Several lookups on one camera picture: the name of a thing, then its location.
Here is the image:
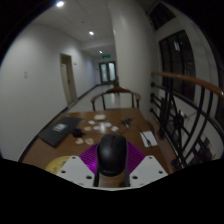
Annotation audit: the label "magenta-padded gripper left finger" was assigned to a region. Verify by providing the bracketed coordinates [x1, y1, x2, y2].
[55, 143, 101, 188]

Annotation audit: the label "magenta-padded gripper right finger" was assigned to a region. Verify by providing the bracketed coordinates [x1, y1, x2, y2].
[124, 141, 169, 188]

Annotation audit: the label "black computer mouse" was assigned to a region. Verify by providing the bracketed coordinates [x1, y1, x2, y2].
[96, 133, 129, 178]

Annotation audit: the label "small black box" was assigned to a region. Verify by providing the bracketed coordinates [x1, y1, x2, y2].
[72, 128, 84, 138]

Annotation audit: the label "black closed laptop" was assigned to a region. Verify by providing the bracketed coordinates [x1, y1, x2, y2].
[37, 115, 85, 148]

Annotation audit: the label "brown wooden armchair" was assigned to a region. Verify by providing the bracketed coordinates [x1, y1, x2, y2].
[90, 85, 142, 112]

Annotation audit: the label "white side door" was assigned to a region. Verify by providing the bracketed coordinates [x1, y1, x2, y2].
[59, 53, 78, 106]

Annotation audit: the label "black railing with wooden handrail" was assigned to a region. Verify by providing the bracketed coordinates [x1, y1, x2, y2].
[149, 69, 224, 173]

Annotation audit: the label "glass double door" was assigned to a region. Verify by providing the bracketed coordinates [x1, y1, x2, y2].
[98, 61, 118, 85]

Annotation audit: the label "dark framed window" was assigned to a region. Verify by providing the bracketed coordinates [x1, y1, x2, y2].
[158, 29, 198, 102]

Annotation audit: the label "round ceiling lights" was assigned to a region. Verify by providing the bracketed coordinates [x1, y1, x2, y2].
[54, 0, 105, 55]

